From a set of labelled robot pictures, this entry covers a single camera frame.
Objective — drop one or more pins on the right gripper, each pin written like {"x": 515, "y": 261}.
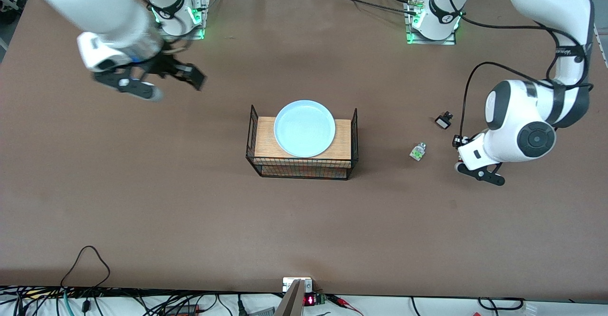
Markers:
{"x": 164, "y": 65}

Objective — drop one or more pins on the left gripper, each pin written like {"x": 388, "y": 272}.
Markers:
{"x": 458, "y": 141}

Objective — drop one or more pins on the light blue round plate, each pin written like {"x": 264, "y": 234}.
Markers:
{"x": 304, "y": 128}

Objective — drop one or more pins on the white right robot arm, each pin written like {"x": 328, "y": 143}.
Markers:
{"x": 95, "y": 2}

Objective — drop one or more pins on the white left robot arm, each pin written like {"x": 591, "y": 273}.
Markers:
{"x": 546, "y": 2}

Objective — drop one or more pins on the black square white push button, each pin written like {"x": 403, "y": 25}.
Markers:
{"x": 443, "y": 120}

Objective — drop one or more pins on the small red digit display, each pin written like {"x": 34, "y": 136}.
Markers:
{"x": 311, "y": 300}

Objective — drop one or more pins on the grey metal profile bar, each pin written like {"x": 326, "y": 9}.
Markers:
{"x": 290, "y": 301}

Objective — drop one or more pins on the green push button switch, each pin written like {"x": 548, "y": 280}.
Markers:
{"x": 418, "y": 151}

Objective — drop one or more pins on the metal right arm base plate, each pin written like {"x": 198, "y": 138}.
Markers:
{"x": 199, "y": 26}

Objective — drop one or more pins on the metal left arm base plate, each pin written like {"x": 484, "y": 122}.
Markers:
{"x": 414, "y": 39}

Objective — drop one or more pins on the white metal edge bracket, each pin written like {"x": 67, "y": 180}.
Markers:
{"x": 308, "y": 283}

